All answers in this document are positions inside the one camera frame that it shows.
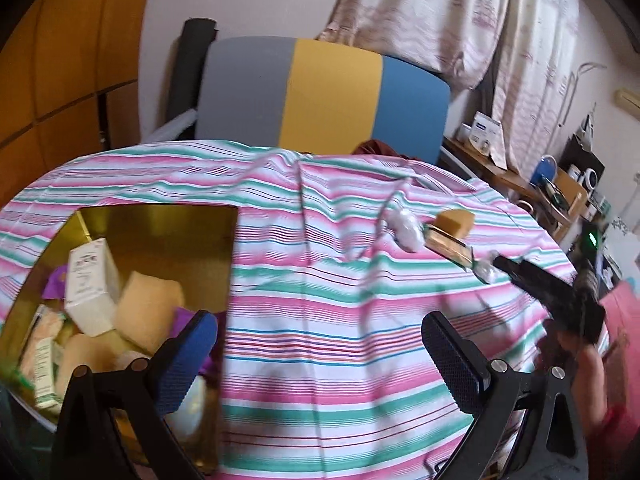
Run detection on patterned curtain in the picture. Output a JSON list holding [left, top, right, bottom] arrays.
[[315, 0, 521, 91], [492, 0, 581, 171]]

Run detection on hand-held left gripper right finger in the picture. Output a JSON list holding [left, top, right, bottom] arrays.
[[421, 311, 591, 480]]

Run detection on dark red cloth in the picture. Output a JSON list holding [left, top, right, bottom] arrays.
[[352, 140, 416, 161]]

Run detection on yellow sponge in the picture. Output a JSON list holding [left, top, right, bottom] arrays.
[[115, 271, 185, 353], [435, 209, 476, 237], [55, 332, 126, 401]]

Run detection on gold box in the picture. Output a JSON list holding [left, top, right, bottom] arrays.
[[0, 205, 240, 476]]

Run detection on wooden wardrobe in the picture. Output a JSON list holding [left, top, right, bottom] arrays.
[[0, 0, 156, 211]]

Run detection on clear plastic packet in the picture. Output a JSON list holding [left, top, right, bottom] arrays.
[[380, 207, 423, 253], [472, 257, 501, 285]]

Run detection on cream towel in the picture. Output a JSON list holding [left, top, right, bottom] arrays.
[[167, 376, 208, 435]]

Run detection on grey yellow blue chair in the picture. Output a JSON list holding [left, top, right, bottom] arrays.
[[192, 36, 452, 166]]

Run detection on wooden desk organizer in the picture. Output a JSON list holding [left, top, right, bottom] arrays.
[[552, 167, 588, 221]]

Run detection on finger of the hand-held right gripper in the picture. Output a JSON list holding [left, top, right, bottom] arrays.
[[492, 254, 525, 281]]

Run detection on metal hanger pole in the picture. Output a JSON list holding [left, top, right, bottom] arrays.
[[555, 62, 608, 128]]

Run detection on cream and green packet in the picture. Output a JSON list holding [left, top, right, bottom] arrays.
[[20, 305, 66, 408]]

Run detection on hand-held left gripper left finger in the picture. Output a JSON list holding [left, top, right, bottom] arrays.
[[55, 310, 218, 480]]

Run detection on wooden desk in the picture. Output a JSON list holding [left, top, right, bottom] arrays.
[[442, 136, 591, 241]]

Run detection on cream carton box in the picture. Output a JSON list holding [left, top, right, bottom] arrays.
[[65, 239, 123, 337]]

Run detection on air conditioner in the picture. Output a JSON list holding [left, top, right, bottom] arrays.
[[614, 87, 640, 121]]

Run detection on pink clothing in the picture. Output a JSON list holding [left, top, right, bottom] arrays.
[[597, 280, 640, 461]]

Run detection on white and blue carton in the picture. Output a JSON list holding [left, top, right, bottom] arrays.
[[470, 111, 503, 153]]

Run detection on purple snack packet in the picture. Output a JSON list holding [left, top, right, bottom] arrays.
[[42, 266, 69, 301], [172, 307, 221, 376]]

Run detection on white foam tube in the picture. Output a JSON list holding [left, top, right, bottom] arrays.
[[142, 110, 198, 142]]

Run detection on black foam roll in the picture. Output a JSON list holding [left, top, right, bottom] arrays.
[[167, 17, 218, 126]]

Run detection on blue round item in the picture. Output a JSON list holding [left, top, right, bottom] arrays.
[[530, 155, 558, 186]]

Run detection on striped tablecloth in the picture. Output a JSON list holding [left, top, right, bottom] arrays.
[[0, 139, 608, 480]]

